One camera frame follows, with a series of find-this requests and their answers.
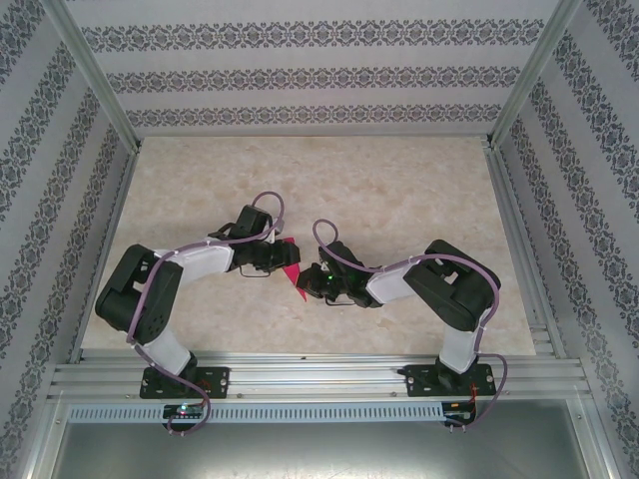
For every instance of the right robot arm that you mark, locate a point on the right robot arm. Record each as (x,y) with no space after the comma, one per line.
(449,299)

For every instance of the aluminium frame post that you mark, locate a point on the aluminium frame post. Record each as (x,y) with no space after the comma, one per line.
(95,75)
(536,70)

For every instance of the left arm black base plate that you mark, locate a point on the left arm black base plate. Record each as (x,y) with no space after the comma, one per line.
(214,381)

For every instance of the grey metal panel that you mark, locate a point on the grey metal panel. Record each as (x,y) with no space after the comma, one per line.
(319,449)

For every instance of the aluminium side rail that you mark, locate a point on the aluminium side rail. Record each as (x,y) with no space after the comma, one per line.
(524,259)
(105,254)

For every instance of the pink paper sheet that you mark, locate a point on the pink paper sheet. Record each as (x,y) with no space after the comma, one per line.
(293,274)

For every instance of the aluminium frame bar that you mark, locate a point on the aluminium frame bar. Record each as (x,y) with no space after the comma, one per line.
(40,439)
(601,439)

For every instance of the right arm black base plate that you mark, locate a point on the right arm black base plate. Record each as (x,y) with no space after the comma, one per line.
(419,381)

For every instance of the wide aluminium mounting rail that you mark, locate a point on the wide aluminium mounting rail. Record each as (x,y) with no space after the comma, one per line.
(319,376)

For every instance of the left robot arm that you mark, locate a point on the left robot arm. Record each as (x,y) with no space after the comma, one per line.
(120,299)

